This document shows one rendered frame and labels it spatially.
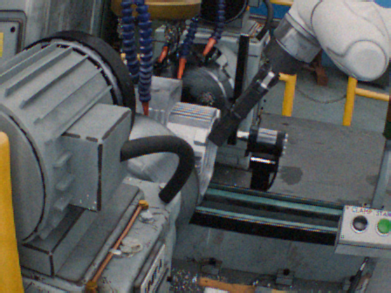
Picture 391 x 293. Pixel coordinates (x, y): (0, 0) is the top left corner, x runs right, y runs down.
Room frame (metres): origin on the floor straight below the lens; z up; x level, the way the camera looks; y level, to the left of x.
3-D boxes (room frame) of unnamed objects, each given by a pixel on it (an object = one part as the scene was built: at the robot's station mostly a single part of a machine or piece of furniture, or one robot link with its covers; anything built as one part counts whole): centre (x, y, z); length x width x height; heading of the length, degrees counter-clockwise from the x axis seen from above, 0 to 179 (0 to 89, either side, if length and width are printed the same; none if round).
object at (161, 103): (1.18, 0.11, 1.11); 0.12 x 0.11 x 0.07; 79
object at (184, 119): (1.18, 0.07, 1.02); 0.20 x 0.19 x 0.19; 79
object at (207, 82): (1.51, 0.02, 1.04); 0.41 x 0.25 x 0.25; 170
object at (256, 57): (1.77, -0.03, 0.99); 0.35 x 0.31 x 0.37; 170
